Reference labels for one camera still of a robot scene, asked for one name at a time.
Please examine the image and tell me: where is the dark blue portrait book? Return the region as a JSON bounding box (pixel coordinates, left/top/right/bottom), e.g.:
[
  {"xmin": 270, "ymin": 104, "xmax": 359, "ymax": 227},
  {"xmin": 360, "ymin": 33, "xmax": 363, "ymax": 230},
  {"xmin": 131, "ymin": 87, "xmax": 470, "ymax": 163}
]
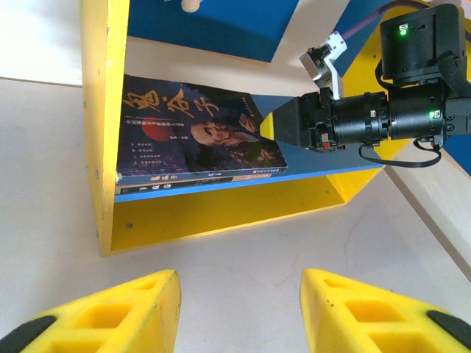
[{"xmin": 116, "ymin": 74, "xmax": 288, "ymax": 186}]

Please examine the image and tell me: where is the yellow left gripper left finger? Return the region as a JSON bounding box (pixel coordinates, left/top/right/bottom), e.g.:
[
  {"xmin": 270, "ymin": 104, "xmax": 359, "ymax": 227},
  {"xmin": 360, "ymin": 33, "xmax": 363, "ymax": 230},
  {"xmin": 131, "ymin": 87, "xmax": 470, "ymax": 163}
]
[{"xmin": 0, "ymin": 268, "xmax": 183, "ymax": 353}]

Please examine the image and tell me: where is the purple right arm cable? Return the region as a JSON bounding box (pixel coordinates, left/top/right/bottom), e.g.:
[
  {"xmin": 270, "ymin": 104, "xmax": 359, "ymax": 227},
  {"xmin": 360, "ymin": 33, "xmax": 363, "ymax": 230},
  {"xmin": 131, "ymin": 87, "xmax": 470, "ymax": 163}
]
[{"xmin": 341, "ymin": 0, "xmax": 437, "ymax": 41}]

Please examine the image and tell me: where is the thin black cable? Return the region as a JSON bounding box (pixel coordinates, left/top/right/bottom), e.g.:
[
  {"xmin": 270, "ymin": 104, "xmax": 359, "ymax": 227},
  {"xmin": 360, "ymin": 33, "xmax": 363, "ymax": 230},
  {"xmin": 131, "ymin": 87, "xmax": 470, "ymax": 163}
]
[{"xmin": 358, "ymin": 138, "xmax": 442, "ymax": 169}]

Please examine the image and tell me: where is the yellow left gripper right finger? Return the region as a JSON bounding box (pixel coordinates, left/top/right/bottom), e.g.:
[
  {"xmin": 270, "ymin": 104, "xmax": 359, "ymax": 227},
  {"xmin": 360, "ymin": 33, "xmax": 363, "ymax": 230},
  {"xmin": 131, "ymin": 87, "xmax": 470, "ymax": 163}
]
[{"xmin": 299, "ymin": 268, "xmax": 471, "ymax": 353}]

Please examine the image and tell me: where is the yellow bookshelf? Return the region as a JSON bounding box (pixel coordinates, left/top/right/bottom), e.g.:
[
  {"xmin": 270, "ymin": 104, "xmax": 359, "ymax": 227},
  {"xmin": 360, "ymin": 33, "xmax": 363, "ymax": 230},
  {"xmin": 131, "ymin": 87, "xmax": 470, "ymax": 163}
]
[{"xmin": 80, "ymin": 0, "xmax": 448, "ymax": 258}]

